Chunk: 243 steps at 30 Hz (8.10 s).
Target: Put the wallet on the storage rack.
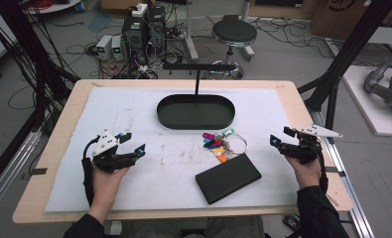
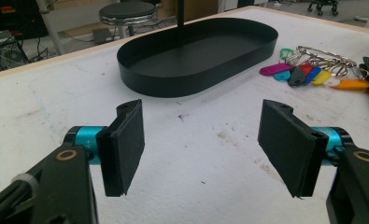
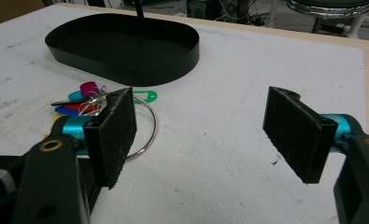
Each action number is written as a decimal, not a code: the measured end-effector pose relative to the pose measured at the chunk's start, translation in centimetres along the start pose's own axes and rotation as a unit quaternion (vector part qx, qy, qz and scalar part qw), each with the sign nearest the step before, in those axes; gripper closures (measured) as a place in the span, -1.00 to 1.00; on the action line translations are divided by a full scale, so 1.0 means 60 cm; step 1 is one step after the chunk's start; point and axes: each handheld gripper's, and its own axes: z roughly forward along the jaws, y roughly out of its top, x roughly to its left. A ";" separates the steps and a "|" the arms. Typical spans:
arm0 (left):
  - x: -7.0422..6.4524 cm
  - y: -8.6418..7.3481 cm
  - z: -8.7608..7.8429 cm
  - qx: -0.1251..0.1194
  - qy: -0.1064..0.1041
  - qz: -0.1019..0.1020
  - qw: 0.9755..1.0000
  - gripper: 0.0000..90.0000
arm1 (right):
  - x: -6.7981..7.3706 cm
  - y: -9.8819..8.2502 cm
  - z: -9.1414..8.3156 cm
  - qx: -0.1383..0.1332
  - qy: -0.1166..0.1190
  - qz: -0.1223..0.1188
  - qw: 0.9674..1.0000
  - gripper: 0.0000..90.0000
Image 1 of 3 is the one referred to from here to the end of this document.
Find person's right hand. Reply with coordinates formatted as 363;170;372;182
284;155;323;190

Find black round stool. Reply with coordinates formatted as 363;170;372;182
208;14;258;80

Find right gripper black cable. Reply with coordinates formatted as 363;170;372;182
317;140;329;194

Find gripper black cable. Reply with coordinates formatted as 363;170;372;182
81;136;101;206
317;140;329;194

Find aluminium rail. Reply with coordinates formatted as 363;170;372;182
310;110;376;238
0;128;43;221

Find brown cardboard box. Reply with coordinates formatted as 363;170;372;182
310;0;392;43

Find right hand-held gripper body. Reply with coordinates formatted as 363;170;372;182
277;123;344;166

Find black oval tray with stand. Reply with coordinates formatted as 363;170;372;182
156;62;237;131

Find key ring with coloured tags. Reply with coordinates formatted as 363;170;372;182
201;128;248;164

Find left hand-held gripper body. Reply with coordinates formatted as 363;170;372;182
90;129;140;174

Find white platform board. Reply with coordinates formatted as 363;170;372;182
341;64;392;138

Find white bench power supply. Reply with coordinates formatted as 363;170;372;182
95;34;114;61
110;35;125;61

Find black tape strip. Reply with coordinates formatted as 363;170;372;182
324;166;347;179
29;167;49;177

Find person's left hand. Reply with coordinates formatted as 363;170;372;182
89;165;131;212

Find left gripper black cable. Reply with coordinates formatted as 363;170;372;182
81;136;101;206

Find person's grey pants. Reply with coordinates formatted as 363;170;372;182
117;216;266;238

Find black metal frame post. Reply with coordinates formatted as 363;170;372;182
297;0;392;144
0;0;81;137

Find white metal stand leg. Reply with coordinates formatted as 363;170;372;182
183;0;200;62

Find black wallet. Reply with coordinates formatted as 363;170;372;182
195;153;263;205

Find black computer tower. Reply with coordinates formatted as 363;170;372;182
121;3;167;65

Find white foam mat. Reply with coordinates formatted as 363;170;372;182
44;86;301;213

